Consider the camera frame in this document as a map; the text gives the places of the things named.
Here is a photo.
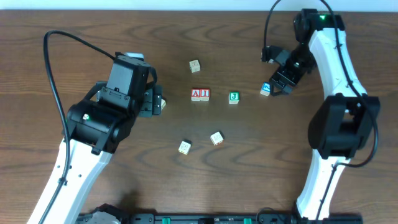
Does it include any right black cable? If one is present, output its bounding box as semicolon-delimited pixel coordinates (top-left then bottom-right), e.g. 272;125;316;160
262;0;380;220

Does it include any plain wooden block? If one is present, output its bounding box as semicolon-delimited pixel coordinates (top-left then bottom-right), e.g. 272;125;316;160
178;140;192;155
189;60;201;73

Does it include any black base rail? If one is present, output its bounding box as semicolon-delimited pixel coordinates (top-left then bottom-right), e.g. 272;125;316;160
76;203;364;224

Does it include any wooden block red side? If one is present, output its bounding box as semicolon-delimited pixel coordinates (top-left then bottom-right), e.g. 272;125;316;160
210;131;224;146

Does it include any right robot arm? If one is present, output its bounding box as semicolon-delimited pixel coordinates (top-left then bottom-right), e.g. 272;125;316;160
262;9;381;223

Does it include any red letter A block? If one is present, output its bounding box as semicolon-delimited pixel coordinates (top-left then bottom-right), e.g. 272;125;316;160
191;88;201;101

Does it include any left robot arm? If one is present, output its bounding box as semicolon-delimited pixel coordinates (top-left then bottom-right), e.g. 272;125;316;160
28;52;162;223

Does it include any red letter I block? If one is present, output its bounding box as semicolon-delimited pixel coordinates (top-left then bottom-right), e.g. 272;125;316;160
200;88;210;101

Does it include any blue number 2 block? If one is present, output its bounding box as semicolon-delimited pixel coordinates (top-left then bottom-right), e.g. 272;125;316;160
260;82;271;96

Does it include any yellow letter C block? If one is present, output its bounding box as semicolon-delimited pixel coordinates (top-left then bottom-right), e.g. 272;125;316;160
161;99;166;110

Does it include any plain wooden block lower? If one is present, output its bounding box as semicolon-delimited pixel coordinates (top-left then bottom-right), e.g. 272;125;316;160
178;140;192;155

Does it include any plain wooden block top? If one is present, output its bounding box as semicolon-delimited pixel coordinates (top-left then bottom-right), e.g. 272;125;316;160
189;60;201;73

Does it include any green letter J block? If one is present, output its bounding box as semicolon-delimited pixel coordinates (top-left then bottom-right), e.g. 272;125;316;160
228;91;240;105

